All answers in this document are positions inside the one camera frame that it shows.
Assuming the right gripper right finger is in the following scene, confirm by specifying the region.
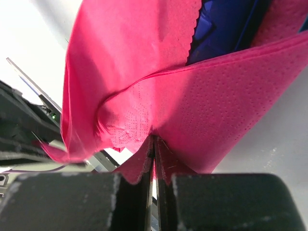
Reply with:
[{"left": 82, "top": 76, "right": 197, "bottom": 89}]
[{"left": 154, "top": 137, "right": 305, "bottom": 231}]

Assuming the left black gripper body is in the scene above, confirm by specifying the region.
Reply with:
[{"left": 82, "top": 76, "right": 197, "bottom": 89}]
[{"left": 0, "top": 80, "right": 87, "bottom": 168}]

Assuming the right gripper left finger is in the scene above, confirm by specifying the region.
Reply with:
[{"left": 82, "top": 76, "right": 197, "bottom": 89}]
[{"left": 0, "top": 137, "right": 154, "bottom": 231}]

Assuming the pink paper napkin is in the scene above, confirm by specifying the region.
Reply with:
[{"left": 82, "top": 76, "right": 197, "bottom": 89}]
[{"left": 42, "top": 0, "right": 308, "bottom": 173}]

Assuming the blue metallic fork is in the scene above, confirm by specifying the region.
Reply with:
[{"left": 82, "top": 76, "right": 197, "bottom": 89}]
[{"left": 187, "top": 0, "right": 258, "bottom": 65}]

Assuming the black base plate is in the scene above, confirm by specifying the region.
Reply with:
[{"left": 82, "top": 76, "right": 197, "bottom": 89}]
[{"left": 6, "top": 57, "right": 119, "bottom": 172}]

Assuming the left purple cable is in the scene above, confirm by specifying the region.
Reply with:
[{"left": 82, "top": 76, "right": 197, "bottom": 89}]
[{"left": 0, "top": 165, "right": 67, "bottom": 174}]

